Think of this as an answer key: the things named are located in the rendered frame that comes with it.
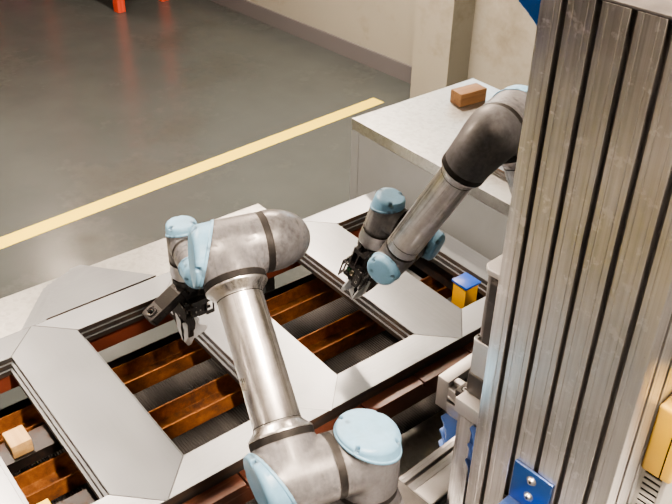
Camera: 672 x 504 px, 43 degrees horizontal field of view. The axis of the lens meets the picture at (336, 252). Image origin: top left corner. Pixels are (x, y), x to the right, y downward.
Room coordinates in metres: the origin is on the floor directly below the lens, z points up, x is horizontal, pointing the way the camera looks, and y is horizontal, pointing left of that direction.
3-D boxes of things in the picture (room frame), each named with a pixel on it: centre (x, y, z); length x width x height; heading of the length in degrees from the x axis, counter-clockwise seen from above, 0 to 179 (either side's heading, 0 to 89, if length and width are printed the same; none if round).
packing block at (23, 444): (1.43, 0.75, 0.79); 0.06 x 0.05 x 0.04; 39
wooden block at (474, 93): (2.88, -0.47, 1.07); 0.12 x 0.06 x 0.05; 123
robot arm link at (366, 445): (1.03, -0.05, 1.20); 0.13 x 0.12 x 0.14; 113
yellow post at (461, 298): (1.99, -0.38, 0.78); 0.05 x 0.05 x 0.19; 39
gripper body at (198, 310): (1.68, 0.36, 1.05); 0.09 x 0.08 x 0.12; 129
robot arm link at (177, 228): (1.68, 0.36, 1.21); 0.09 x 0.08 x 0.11; 23
